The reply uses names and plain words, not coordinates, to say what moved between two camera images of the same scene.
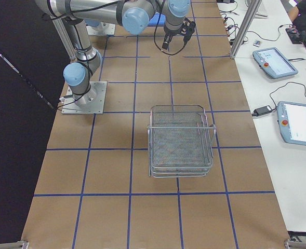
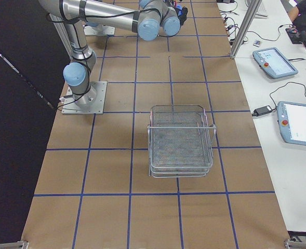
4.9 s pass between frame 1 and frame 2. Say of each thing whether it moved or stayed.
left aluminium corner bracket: stayed
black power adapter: stayed
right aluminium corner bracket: stayed
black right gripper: moved
